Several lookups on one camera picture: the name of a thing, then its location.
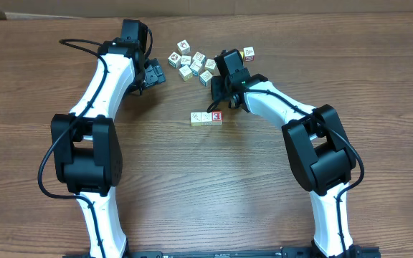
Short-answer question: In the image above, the red E block front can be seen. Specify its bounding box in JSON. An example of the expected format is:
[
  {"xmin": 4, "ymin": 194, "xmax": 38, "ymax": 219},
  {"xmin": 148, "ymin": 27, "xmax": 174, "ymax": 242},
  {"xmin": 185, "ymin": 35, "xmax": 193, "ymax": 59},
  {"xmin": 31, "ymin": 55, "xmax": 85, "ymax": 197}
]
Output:
[{"xmin": 212, "ymin": 110, "xmax": 224, "ymax": 125}]

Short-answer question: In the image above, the yellow top picture block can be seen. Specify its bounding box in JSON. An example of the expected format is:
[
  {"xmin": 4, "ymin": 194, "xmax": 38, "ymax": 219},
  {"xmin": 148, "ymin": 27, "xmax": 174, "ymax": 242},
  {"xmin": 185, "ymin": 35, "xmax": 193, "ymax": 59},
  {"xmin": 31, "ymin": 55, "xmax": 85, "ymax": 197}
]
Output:
[{"xmin": 201, "ymin": 112, "xmax": 213, "ymax": 125}]

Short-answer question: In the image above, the plain wooden picture block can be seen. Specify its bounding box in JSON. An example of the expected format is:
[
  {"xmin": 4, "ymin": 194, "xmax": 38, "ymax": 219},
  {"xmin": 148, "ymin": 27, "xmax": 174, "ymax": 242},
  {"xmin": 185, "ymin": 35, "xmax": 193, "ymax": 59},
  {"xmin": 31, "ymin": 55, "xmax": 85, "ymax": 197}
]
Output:
[{"xmin": 190, "ymin": 112, "xmax": 202, "ymax": 126}]

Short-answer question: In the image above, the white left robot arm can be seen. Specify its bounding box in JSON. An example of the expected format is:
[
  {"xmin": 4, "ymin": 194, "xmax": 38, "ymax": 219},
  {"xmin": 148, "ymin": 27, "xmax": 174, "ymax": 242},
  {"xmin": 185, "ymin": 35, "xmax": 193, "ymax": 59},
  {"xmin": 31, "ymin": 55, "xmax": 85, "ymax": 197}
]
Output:
[{"xmin": 39, "ymin": 19, "xmax": 166, "ymax": 257}]

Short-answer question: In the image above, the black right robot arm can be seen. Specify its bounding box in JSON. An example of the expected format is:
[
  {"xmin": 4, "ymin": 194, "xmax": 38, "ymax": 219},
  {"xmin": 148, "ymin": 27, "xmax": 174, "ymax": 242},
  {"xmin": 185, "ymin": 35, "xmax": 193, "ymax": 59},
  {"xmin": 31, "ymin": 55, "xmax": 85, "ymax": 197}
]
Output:
[{"xmin": 207, "ymin": 49, "xmax": 364, "ymax": 257}]

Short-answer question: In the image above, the far left cluster block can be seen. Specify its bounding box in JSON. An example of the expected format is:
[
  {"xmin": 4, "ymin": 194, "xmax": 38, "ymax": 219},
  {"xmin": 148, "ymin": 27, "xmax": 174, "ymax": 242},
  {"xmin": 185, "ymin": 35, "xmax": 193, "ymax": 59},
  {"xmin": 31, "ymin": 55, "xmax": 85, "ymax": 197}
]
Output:
[{"xmin": 168, "ymin": 52, "xmax": 181, "ymax": 68}]

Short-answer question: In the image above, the yellow G letter block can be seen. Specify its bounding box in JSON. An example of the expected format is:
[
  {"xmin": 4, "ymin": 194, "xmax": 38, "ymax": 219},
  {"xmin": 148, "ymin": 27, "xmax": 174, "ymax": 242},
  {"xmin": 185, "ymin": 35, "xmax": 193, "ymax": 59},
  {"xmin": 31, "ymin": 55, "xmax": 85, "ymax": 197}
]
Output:
[{"xmin": 179, "ymin": 65, "xmax": 193, "ymax": 82}]

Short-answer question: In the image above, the small rear centre block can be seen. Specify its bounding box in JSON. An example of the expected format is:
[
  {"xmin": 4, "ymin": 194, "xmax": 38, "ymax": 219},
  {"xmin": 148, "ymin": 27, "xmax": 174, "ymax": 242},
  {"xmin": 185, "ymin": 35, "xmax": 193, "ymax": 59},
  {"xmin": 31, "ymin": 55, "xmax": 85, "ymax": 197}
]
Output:
[{"xmin": 180, "ymin": 55, "xmax": 192, "ymax": 67}]

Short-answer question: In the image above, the blue edged centre block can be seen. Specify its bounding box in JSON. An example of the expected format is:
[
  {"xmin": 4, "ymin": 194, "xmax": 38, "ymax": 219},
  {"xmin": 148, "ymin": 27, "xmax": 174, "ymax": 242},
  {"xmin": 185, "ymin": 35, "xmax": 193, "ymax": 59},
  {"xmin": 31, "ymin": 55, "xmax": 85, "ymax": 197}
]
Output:
[{"xmin": 189, "ymin": 61, "xmax": 203, "ymax": 76}]

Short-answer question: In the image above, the blue edged block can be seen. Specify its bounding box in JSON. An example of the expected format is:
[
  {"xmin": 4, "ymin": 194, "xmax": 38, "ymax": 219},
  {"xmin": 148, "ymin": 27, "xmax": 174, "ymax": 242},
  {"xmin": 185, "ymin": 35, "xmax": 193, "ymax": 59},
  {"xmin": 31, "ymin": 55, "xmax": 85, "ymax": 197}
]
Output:
[
  {"xmin": 193, "ymin": 52, "xmax": 207, "ymax": 64},
  {"xmin": 189, "ymin": 61, "xmax": 203, "ymax": 76}
]

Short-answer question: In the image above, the far rear cluster block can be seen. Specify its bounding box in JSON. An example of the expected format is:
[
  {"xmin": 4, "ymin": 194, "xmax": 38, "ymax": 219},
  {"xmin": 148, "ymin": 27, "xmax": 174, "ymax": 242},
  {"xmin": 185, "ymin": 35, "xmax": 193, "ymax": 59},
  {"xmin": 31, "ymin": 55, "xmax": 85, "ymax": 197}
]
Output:
[{"xmin": 177, "ymin": 40, "xmax": 191, "ymax": 55}]

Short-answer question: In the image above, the blue edged rear block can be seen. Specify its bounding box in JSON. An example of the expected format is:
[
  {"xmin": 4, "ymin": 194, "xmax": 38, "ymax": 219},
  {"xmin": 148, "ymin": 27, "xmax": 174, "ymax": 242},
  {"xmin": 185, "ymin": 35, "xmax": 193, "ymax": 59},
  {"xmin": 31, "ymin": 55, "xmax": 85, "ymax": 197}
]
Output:
[{"xmin": 193, "ymin": 52, "xmax": 207, "ymax": 64}]

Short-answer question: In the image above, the red number 3 block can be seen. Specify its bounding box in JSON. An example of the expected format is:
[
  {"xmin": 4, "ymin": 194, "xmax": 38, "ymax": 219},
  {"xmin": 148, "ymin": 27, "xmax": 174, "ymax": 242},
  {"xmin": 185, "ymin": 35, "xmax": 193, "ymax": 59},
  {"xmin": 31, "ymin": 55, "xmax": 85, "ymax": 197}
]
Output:
[{"xmin": 243, "ymin": 47, "xmax": 255, "ymax": 62}]

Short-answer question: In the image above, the brown cardboard backdrop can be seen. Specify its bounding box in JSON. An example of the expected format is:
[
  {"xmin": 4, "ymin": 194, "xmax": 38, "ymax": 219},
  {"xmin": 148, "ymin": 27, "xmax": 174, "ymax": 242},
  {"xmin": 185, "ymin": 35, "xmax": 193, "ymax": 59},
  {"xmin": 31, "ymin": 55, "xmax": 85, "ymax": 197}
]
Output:
[{"xmin": 0, "ymin": 0, "xmax": 413, "ymax": 19}]

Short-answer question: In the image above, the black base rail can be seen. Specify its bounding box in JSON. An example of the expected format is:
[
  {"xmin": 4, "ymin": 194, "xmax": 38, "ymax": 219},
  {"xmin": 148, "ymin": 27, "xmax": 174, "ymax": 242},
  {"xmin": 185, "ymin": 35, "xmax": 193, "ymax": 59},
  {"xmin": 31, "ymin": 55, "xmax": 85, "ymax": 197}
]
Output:
[{"xmin": 63, "ymin": 245, "xmax": 381, "ymax": 258}]

